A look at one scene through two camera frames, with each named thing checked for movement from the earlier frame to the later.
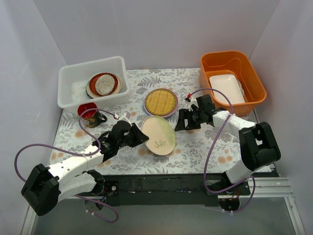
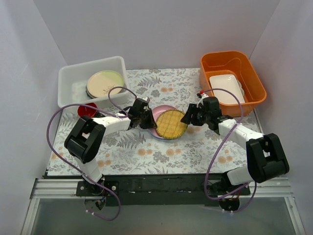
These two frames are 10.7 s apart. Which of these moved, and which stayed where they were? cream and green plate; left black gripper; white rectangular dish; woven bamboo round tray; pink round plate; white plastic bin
Moved: left black gripper; woven bamboo round tray; cream and green plate; pink round plate
Stayed: white plastic bin; white rectangular dish
